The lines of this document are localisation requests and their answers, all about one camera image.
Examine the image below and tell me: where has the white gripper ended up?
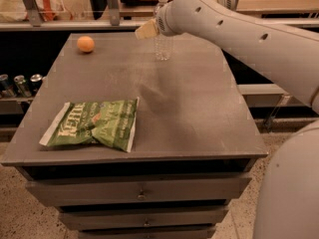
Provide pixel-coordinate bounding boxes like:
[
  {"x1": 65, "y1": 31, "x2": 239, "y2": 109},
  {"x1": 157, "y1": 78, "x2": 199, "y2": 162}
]
[{"x1": 135, "y1": 3, "x2": 176, "y2": 40}]

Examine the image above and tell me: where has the clear plastic water bottle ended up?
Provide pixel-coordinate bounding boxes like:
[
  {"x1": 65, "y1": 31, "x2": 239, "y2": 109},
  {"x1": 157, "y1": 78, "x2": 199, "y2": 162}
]
[{"x1": 154, "y1": 0, "x2": 173, "y2": 61}]

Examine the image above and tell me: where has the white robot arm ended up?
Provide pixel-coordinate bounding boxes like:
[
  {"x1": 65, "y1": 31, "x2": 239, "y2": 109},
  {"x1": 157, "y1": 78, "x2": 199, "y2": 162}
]
[{"x1": 136, "y1": 0, "x2": 319, "y2": 239}]

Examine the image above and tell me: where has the green jalapeno chip bag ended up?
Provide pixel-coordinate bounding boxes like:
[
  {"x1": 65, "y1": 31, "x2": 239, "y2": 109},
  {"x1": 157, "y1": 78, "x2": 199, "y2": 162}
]
[{"x1": 39, "y1": 98, "x2": 140, "y2": 152}]

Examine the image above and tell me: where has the white orange bag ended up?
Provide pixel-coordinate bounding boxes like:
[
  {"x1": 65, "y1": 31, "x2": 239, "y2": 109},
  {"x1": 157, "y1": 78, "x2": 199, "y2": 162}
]
[{"x1": 0, "y1": 0, "x2": 64, "y2": 23}]

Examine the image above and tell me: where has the orange fruit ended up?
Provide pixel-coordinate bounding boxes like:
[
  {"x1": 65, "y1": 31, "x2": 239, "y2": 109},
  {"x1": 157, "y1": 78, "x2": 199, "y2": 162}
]
[{"x1": 77, "y1": 36, "x2": 95, "y2": 53}]

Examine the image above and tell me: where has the right silver can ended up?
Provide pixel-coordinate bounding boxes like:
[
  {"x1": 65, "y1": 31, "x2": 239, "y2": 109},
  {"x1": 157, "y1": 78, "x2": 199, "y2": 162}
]
[{"x1": 30, "y1": 74, "x2": 43, "y2": 93}]

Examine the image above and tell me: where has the grey drawer cabinet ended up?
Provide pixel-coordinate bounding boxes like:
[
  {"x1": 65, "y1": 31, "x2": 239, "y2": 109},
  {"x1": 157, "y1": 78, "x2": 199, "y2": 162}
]
[{"x1": 0, "y1": 30, "x2": 269, "y2": 239}]

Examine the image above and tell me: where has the left silver can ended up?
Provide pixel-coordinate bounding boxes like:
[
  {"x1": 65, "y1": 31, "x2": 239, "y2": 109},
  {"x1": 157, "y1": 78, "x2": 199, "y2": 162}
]
[{"x1": 0, "y1": 74, "x2": 16, "y2": 98}]

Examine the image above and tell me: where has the top grey drawer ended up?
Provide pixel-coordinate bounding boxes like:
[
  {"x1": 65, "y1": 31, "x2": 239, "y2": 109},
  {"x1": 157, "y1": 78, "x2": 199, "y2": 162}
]
[{"x1": 26, "y1": 173, "x2": 250, "y2": 207}]

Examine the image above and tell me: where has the grey drawer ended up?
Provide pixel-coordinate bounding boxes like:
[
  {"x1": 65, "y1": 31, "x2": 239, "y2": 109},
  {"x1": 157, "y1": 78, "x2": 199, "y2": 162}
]
[
  {"x1": 59, "y1": 205, "x2": 228, "y2": 230},
  {"x1": 26, "y1": 173, "x2": 250, "y2": 207},
  {"x1": 79, "y1": 225, "x2": 215, "y2": 239}
]

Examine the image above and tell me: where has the middle grey drawer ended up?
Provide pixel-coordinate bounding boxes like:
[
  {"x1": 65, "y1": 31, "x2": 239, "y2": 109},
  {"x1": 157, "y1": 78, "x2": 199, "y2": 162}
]
[{"x1": 59, "y1": 205, "x2": 228, "y2": 230}]

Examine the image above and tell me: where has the bottom grey drawer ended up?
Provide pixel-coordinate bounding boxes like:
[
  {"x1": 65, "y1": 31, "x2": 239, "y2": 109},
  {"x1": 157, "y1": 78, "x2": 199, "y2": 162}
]
[{"x1": 79, "y1": 225, "x2": 215, "y2": 239}]

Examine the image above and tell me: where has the metal shelf rail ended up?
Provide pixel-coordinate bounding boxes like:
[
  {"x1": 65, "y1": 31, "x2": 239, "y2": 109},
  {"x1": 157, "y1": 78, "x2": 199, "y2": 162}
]
[{"x1": 0, "y1": 17, "x2": 319, "y2": 33}]

